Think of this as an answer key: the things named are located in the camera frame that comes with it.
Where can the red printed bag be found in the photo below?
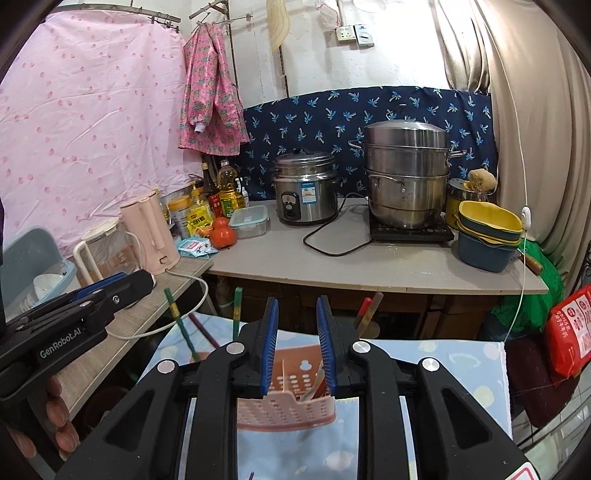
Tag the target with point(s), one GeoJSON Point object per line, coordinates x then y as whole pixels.
{"type": "Point", "coordinates": [572, 332]}

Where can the white wall socket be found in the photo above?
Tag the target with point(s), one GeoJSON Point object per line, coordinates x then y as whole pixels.
{"type": "Point", "coordinates": [345, 34]}

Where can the dark maroon bag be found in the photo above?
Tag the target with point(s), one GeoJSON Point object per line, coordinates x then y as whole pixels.
{"type": "Point", "coordinates": [540, 378]}

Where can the person's left hand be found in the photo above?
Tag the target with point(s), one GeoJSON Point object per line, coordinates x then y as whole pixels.
{"type": "Point", "coordinates": [62, 415]}

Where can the small steel pot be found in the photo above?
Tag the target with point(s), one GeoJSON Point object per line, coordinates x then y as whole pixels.
{"type": "Point", "coordinates": [459, 189]}

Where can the red tomato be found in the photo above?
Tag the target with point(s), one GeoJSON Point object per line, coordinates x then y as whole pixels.
{"type": "Point", "coordinates": [220, 222]}
{"type": "Point", "coordinates": [223, 237]}

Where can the black induction cooktop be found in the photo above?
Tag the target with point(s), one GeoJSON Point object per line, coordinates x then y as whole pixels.
{"type": "Point", "coordinates": [411, 233]}

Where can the pink pineapple print smock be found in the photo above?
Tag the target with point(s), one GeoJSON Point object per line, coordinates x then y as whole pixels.
{"type": "Point", "coordinates": [210, 92]}

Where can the yellow tin can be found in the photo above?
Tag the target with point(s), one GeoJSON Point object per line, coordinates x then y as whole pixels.
{"type": "Point", "coordinates": [178, 217]}

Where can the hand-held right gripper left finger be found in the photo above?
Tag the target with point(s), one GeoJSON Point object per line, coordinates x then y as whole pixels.
{"type": "Point", "coordinates": [270, 346]}

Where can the blue plastic bowl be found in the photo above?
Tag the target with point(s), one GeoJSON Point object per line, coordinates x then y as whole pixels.
{"type": "Point", "coordinates": [487, 256]}

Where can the yellow label seasoning bottle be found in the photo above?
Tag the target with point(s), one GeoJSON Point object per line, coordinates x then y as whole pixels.
{"type": "Point", "coordinates": [201, 210]}

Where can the pink electric kettle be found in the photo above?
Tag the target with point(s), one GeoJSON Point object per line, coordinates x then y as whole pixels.
{"type": "Point", "coordinates": [147, 230]}

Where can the tan loofah sponge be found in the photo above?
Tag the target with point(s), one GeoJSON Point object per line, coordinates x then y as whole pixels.
{"type": "Point", "coordinates": [482, 180]}

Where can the clear food container teal lid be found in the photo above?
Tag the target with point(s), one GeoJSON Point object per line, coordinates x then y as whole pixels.
{"type": "Point", "coordinates": [249, 221]}

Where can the red label sauce bottle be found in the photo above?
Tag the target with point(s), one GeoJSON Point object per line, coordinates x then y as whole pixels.
{"type": "Point", "coordinates": [215, 204]}

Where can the red chopstick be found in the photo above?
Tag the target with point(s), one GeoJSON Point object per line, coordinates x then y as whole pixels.
{"type": "Point", "coordinates": [364, 314]}

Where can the blue planet print tablecloth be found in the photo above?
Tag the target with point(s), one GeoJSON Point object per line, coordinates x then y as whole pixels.
{"type": "Point", "coordinates": [461, 369]}

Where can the dark sauce bottle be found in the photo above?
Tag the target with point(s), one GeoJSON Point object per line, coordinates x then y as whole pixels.
{"type": "Point", "coordinates": [210, 180]}

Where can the yellow cooking oil bottle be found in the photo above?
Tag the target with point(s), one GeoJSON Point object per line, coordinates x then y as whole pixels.
{"type": "Point", "coordinates": [229, 189]}

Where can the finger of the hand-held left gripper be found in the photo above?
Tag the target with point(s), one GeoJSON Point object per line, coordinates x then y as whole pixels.
{"type": "Point", "coordinates": [124, 290]}
{"type": "Point", "coordinates": [106, 282]}

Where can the beige curtain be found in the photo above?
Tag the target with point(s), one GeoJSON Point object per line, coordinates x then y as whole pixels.
{"type": "Point", "coordinates": [531, 115]}

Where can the green chopstick gold band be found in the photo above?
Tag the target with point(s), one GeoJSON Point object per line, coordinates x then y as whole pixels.
{"type": "Point", "coordinates": [180, 323]}
{"type": "Point", "coordinates": [237, 314]}

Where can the steel steamer pot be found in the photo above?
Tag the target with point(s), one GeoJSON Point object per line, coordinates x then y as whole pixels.
{"type": "Point", "coordinates": [406, 170]}

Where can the metal hanger rail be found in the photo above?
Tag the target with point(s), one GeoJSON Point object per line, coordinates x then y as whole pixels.
{"type": "Point", "coordinates": [152, 16]}

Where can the green plastic bag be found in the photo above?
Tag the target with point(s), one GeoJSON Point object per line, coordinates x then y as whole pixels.
{"type": "Point", "coordinates": [538, 286]}

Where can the blue white snack packets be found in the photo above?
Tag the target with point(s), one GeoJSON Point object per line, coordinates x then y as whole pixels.
{"type": "Point", "coordinates": [196, 248]}

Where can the pink dotted cloth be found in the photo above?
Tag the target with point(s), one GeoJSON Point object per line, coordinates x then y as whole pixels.
{"type": "Point", "coordinates": [83, 129]}

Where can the white dish drainer teal lid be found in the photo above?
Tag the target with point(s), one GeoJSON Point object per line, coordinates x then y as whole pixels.
{"type": "Point", "coordinates": [27, 258]}

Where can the pink plastic utensil basket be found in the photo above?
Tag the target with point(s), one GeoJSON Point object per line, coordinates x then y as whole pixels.
{"type": "Point", "coordinates": [286, 410]}

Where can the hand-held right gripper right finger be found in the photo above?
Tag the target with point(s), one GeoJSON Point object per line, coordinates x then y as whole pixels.
{"type": "Point", "coordinates": [325, 346]}

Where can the small dark cap bottle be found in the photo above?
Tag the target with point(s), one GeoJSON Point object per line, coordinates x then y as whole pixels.
{"type": "Point", "coordinates": [243, 194]}

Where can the hanging wooden board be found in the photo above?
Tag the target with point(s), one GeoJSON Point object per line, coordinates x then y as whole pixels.
{"type": "Point", "coordinates": [278, 25]}

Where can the grey wooden counter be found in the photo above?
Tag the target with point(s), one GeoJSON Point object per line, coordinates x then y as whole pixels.
{"type": "Point", "coordinates": [415, 263]}

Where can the yellow teal plastic bowl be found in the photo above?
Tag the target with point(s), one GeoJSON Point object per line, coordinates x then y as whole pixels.
{"type": "Point", "coordinates": [491, 219]}

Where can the navy palm print cloth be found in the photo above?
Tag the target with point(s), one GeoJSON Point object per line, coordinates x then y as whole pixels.
{"type": "Point", "coordinates": [304, 124]}

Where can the white glass kettle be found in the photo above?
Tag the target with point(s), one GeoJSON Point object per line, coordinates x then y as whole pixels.
{"type": "Point", "coordinates": [108, 254]}

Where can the steel rice cooker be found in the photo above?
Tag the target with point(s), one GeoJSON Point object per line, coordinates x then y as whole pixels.
{"type": "Point", "coordinates": [307, 189]}

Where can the white bowl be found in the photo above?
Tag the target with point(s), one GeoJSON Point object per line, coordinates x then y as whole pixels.
{"type": "Point", "coordinates": [48, 286]}

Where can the dark brown chopstick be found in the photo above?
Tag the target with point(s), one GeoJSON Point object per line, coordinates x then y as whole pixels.
{"type": "Point", "coordinates": [373, 314]}
{"type": "Point", "coordinates": [203, 331]}

